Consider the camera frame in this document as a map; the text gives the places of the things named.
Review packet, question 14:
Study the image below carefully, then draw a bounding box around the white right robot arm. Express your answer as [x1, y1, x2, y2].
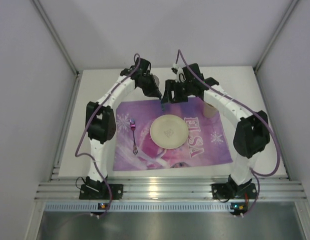
[161, 63, 270, 185]

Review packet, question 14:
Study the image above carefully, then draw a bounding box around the pink fork patterned handle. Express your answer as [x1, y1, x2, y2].
[130, 118, 138, 155]

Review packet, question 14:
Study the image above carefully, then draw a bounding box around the aluminium frame post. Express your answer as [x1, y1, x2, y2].
[30, 0, 79, 76]
[253, 0, 300, 75]

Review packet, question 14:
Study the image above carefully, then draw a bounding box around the aluminium front rail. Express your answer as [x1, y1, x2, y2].
[35, 177, 306, 202]

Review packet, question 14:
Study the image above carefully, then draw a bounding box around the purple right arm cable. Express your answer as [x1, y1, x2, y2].
[174, 49, 282, 218]

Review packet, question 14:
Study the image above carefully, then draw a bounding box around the right aluminium frame post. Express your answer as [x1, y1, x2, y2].
[253, 0, 300, 75]

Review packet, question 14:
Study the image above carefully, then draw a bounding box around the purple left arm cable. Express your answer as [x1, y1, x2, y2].
[74, 52, 142, 218]

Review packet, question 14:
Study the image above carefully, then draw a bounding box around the cream round plate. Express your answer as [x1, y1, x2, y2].
[150, 114, 189, 150]

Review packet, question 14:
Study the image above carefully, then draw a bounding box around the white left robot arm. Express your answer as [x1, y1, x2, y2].
[85, 54, 162, 182]

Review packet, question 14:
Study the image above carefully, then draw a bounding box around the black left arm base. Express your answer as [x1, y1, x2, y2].
[79, 183, 124, 200]

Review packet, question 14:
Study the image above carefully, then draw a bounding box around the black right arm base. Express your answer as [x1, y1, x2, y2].
[211, 182, 257, 202]

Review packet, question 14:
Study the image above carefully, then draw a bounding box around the slotted grey cable duct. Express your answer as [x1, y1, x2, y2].
[45, 202, 244, 213]

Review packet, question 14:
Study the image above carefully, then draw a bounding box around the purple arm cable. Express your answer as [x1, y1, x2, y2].
[74, 52, 142, 218]
[174, 49, 282, 218]

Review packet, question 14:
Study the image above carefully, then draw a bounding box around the silver spoon green handle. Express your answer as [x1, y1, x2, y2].
[153, 75, 164, 111]

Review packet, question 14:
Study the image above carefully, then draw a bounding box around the purple Elsa placemat cloth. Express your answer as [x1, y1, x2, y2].
[113, 97, 232, 171]

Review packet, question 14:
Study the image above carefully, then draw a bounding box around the cream beige cup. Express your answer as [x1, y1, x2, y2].
[203, 103, 218, 119]

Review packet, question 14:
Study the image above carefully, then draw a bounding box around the left aluminium frame post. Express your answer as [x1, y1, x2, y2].
[30, 0, 79, 76]

